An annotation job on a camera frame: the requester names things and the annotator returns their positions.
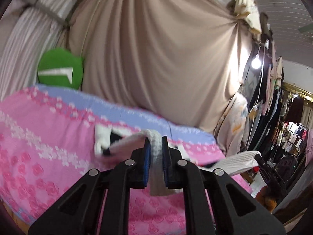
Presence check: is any red white navy knit sweater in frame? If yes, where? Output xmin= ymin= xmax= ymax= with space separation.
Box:
xmin=94 ymin=124 xmax=260 ymax=196

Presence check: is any hanging clothes rack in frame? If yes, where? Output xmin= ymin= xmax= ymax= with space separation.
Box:
xmin=244 ymin=39 xmax=313 ymax=201

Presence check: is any person's right hand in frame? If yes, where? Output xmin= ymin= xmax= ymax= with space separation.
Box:
xmin=255 ymin=186 xmax=277 ymax=213

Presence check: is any floral hanging cloth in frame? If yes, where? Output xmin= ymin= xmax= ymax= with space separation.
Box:
xmin=214 ymin=93 xmax=249 ymax=156

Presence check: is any pink floral bed sheet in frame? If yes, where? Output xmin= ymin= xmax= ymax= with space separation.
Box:
xmin=0 ymin=84 xmax=253 ymax=235

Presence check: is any glowing light bulb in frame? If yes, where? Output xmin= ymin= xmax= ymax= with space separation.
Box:
xmin=251 ymin=54 xmax=262 ymax=70

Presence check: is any green round pillow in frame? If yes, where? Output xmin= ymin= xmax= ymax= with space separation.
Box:
xmin=38 ymin=48 xmax=84 ymax=90

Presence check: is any beige draped curtain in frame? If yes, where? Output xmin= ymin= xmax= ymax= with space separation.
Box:
xmin=69 ymin=0 xmax=252 ymax=132

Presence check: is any silver striped curtain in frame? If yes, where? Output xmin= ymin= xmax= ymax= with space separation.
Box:
xmin=1 ymin=0 xmax=77 ymax=99

